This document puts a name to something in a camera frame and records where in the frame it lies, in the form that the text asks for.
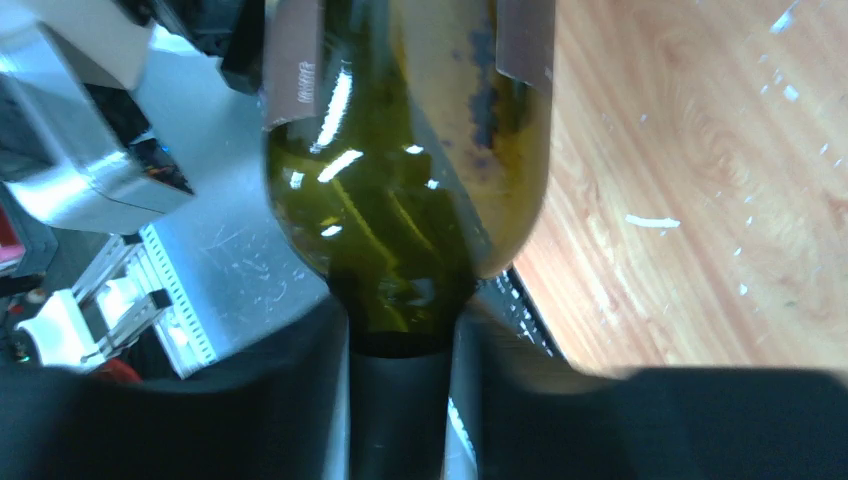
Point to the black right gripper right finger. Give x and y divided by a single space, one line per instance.
533 416

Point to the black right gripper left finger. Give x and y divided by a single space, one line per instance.
262 413

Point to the green bottle silver neck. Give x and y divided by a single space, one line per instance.
408 152

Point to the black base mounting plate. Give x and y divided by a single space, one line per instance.
511 301

